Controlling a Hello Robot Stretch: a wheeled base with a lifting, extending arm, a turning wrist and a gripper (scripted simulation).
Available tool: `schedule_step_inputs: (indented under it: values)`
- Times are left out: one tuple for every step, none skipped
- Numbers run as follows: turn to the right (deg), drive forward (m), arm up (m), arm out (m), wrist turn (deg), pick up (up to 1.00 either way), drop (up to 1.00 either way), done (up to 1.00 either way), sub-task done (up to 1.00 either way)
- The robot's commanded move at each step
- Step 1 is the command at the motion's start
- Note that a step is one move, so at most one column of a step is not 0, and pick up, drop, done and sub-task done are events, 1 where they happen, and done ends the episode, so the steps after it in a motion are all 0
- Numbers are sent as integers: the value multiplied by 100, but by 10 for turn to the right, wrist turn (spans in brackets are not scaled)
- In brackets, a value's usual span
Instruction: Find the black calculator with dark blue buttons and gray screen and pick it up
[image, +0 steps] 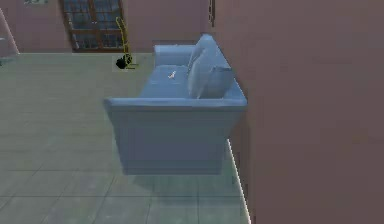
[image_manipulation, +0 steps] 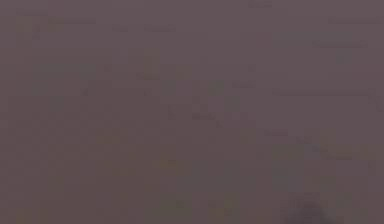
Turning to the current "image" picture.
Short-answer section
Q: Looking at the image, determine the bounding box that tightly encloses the blue sofa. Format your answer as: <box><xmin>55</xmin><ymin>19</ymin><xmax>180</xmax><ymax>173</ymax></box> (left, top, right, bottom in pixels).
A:
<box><xmin>103</xmin><ymin>33</ymin><xmax>248</xmax><ymax>176</ymax></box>

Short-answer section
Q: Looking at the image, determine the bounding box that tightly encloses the blue sofa cushion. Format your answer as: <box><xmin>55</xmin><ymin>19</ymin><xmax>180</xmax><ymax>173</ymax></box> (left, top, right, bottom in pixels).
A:
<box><xmin>199</xmin><ymin>65</ymin><xmax>235</xmax><ymax>100</ymax></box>

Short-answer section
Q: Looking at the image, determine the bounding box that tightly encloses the brown framed glass door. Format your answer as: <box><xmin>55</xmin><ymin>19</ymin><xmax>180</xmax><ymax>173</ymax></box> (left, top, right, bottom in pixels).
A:
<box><xmin>59</xmin><ymin>0</ymin><xmax>127</xmax><ymax>54</ymax></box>

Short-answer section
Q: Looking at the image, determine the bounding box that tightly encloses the dark framed wall picture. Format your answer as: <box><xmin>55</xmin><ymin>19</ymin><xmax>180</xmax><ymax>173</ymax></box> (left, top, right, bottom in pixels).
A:
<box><xmin>208</xmin><ymin>0</ymin><xmax>216</xmax><ymax>28</ymax></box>

